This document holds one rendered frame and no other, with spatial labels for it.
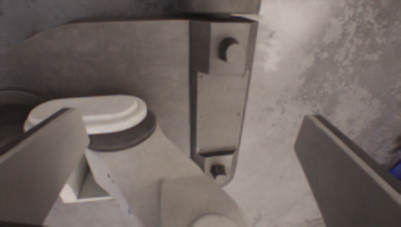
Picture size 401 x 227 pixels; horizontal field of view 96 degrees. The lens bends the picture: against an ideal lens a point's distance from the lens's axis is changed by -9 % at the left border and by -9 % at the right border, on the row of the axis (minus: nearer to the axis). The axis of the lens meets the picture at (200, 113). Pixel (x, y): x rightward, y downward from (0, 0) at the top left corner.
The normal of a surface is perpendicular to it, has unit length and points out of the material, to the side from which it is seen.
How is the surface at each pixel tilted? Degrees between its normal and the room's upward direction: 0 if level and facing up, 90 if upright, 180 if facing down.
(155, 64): 0
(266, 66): 0
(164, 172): 90
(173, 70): 0
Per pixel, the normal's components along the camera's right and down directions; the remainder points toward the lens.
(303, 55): 0.18, 0.52
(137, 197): 0.02, -0.85
